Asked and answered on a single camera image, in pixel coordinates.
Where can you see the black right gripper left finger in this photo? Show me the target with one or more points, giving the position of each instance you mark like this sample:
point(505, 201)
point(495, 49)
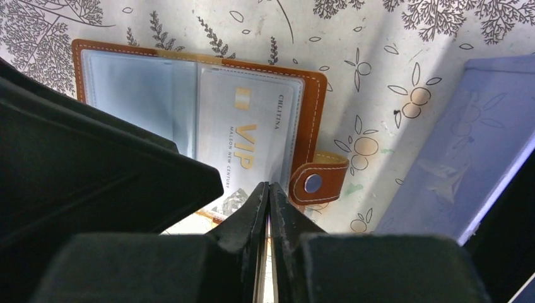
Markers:
point(68, 168)

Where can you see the blue three-compartment organizer box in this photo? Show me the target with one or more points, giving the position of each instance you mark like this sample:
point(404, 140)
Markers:
point(473, 180)

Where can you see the brown leather card holder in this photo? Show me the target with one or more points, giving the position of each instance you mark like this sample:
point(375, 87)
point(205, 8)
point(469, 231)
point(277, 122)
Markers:
point(158, 91)

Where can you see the white VIP credit card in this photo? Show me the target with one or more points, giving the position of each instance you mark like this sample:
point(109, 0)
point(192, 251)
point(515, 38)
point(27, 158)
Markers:
point(246, 128)

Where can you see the floral patterned table mat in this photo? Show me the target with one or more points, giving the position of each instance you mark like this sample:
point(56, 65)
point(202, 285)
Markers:
point(391, 65)

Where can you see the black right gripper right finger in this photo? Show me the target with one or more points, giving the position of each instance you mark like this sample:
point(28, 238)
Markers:
point(314, 266)

